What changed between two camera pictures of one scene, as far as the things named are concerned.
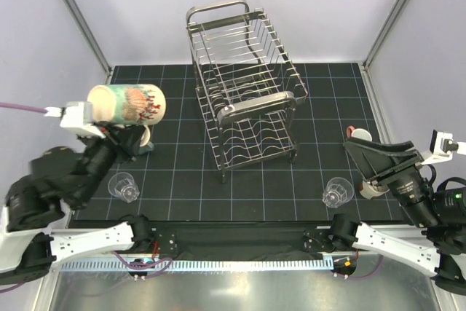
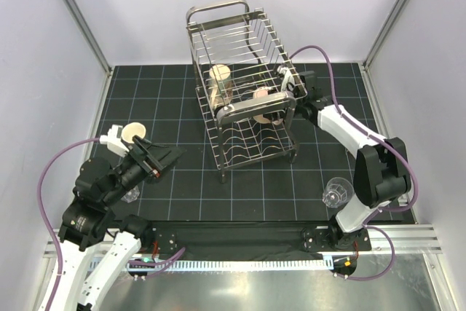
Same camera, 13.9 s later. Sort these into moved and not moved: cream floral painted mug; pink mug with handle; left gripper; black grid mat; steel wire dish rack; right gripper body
Moved: cream floral painted mug; left gripper; right gripper body; pink mug with handle
Not moved: black grid mat; steel wire dish rack
